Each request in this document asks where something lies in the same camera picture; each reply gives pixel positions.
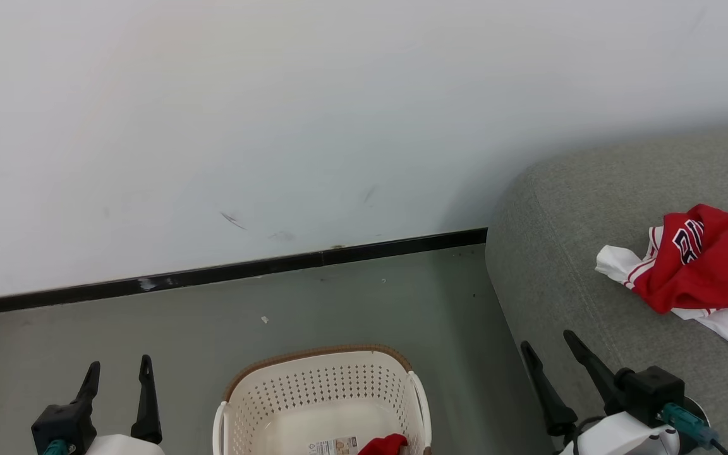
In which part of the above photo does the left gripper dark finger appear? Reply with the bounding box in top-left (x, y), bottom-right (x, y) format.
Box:
top-left (130, 355), bottom-right (163, 444)
top-left (72, 361), bottom-right (102, 408)

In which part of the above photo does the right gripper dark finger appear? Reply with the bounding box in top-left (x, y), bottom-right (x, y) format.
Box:
top-left (520, 341), bottom-right (579, 438)
top-left (562, 329), bottom-right (625, 413)

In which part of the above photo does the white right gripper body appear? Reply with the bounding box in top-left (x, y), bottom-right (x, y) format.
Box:
top-left (559, 409), bottom-right (682, 455)

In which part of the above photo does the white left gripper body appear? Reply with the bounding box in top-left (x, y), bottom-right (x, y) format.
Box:
top-left (85, 433), bottom-right (166, 455)

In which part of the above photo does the red and white jersey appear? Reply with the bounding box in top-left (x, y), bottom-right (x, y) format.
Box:
top-left (595, 203), bottom-right (728, 372)

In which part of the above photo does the small red cloth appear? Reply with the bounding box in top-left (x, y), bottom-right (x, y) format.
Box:
top-left (358, 434), bottom-right (409, 455)

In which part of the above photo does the grey fabric sofa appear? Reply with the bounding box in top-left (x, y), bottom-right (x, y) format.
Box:
top-left (485, 125), bottom-right (728, 455)

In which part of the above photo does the cream perforated plastic laundry basket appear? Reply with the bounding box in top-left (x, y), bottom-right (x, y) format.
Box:
top-left (212, 344), bottom-right (433, 455)

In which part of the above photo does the printed label sticker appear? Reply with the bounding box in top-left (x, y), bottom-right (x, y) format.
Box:
top-left (308, 436), bottom-right (360, 455)

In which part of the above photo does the teal plug right camera cable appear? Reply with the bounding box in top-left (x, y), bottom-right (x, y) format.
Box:
top-left (660, 403), bottom-right (728, 455)

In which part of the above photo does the black wall baseboard strip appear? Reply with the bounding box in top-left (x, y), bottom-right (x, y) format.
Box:
top-left (0, 228), bottom-right (488, 319)

